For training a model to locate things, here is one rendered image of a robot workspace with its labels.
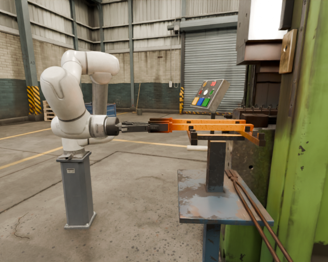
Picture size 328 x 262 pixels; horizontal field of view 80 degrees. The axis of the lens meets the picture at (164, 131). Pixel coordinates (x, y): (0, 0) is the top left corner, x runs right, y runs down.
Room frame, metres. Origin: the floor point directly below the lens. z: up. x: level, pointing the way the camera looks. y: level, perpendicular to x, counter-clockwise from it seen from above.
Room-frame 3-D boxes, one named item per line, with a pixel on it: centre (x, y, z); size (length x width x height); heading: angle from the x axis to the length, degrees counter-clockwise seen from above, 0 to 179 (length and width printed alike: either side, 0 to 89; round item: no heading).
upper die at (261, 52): (1.22, -0.67, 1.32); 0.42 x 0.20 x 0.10; 82
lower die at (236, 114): (1.22, -0.67, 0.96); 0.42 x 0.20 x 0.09; 82
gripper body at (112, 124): (0.76, 0.17, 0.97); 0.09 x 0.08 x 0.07; 88
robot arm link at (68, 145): (1.50, 0.70, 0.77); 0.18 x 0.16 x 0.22; 115
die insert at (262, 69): (1.19, -0.70, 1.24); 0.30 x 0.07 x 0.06; 82
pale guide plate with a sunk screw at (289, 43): (0.92, -0.54, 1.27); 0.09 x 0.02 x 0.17; 172
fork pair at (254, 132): (0.63, -0.20, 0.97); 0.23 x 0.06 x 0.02; 87
